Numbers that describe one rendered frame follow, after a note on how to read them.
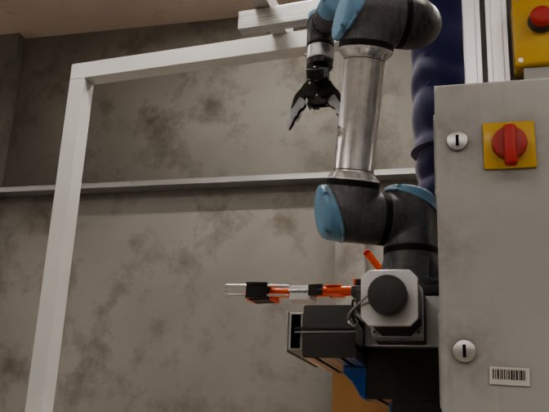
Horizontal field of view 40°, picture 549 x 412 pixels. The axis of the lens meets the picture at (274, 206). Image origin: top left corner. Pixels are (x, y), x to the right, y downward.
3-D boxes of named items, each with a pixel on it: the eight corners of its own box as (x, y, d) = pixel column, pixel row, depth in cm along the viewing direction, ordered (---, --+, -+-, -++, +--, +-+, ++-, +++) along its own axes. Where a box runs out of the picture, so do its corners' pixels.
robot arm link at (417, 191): (448, 245, 157) (447, 184, 161) (387, 239, 154) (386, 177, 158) (426, 258, 168) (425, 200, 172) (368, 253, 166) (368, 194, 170)
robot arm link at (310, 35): (311, 2, 204) (303, 18, 212) (310, 38, 201) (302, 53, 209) (339, 6, 206) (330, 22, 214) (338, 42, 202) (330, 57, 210)
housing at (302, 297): (316, 302, 236) (317, 288, 237) (310, 298, 230) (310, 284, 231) (295, 303, 238) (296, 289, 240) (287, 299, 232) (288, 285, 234)
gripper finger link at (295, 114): (293, 136, 204) (314, 110, 205) (288, 128, 198) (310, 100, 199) (284, 131, 205) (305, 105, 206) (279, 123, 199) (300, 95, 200)
